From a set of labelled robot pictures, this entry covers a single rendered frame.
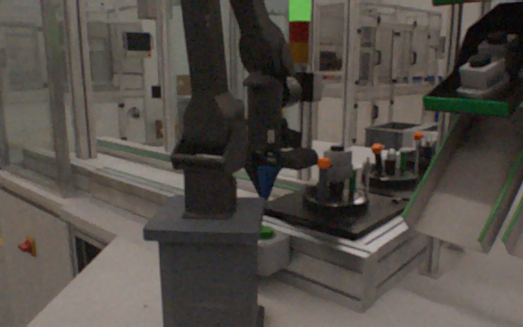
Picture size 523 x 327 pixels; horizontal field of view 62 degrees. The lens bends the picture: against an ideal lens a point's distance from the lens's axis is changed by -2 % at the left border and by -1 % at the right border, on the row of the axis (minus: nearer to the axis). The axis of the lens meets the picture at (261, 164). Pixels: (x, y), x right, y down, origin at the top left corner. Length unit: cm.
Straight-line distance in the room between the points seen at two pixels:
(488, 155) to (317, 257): 34
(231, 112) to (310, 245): 31
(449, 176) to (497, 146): 9
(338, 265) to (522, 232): 28
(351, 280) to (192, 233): 31
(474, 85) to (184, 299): 51
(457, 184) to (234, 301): 42
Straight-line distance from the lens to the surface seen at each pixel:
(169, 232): 56
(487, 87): 72
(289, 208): 91
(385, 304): 82
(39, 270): 174
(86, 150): 173
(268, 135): 73
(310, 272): 81
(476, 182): 80
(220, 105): 57
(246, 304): 62
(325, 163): 88
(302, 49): 109
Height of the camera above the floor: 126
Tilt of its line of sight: 13 degrees down
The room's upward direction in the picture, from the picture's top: straight up
